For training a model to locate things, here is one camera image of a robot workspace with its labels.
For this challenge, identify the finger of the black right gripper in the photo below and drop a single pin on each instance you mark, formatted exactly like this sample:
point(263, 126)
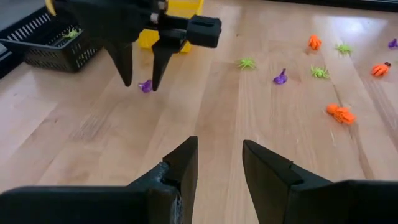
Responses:
point(124, 62)
point(160, 62)

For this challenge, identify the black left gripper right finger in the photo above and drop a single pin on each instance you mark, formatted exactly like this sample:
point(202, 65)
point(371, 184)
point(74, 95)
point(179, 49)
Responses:
point(326, 205)

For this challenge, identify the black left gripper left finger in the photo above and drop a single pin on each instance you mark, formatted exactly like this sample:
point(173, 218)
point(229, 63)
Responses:
point(93, 205)

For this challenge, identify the purple plastic witch hat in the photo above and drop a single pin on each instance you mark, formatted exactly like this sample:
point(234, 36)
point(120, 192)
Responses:
point(393, 43)
point(280, 77)
point(146, 86)

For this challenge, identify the green plastic spider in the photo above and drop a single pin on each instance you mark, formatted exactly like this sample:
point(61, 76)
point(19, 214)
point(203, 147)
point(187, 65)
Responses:
point(344, 48)
point(246, 63)
point(71, 32)
point(319, 72)

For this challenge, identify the yellow plastic mesh basket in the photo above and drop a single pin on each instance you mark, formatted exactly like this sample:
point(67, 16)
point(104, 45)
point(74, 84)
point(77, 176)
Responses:
point(186, 7)

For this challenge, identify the black plastic mesh basket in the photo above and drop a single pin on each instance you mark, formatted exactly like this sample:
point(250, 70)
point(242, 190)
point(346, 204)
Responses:
point(46, 59)

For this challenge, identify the orange plastic pumpkin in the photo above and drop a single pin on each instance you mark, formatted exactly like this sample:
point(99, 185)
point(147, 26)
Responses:
point(314, 42)
point(381, 69)
point(341, 114)

